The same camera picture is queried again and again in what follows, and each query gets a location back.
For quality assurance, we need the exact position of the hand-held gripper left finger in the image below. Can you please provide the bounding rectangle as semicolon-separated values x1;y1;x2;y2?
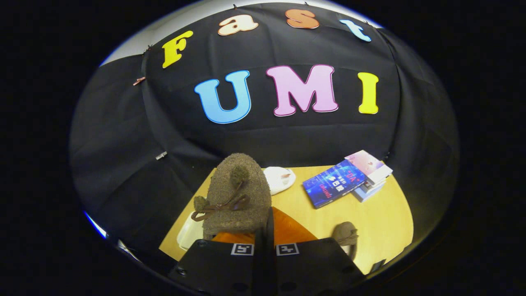
168;207;275;296

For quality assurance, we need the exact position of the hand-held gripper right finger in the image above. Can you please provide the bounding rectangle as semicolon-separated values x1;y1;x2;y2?
273;207;367;296

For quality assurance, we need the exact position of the brown fuzzy shoe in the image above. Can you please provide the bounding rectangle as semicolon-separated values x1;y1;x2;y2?
191;153;273;241
332;222;359;260

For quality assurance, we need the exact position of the cream fabric storage box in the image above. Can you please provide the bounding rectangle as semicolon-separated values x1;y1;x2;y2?
176;211;206;251

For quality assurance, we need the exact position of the blue book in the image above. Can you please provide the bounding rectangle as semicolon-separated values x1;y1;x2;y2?
302;159;368;210

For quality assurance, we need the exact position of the small stack of books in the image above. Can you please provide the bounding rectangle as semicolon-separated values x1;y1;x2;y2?
351;178;388;203

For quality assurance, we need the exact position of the white plush toy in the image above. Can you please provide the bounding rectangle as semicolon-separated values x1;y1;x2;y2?
263;166;297;196

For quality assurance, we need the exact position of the pink book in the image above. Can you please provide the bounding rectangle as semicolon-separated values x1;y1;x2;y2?
344;150;394;186

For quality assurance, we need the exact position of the black backdrop cloth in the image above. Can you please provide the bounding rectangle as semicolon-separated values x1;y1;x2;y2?
69;2;460;264

